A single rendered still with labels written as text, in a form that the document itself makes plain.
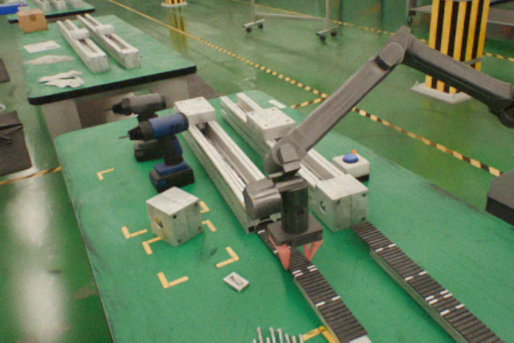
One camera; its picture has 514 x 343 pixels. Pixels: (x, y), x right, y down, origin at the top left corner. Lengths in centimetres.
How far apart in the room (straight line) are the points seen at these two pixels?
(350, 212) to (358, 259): 13
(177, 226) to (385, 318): 51
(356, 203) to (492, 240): 32
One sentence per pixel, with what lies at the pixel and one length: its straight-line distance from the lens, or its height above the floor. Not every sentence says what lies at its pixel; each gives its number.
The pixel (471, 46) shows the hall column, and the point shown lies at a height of 44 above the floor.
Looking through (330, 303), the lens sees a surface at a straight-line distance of 93.
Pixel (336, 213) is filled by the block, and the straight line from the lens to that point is 113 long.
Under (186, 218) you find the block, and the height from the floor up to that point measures 84.
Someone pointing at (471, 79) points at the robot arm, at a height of 109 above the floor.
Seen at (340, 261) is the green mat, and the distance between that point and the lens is 107.
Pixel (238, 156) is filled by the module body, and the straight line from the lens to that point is 135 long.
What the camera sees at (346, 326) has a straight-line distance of 89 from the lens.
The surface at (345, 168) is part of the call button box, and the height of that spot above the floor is 84.
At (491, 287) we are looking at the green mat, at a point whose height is 78.
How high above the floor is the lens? 146
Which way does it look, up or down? 26 degrees down
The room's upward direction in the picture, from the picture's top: 5 degrees counter-clockwise
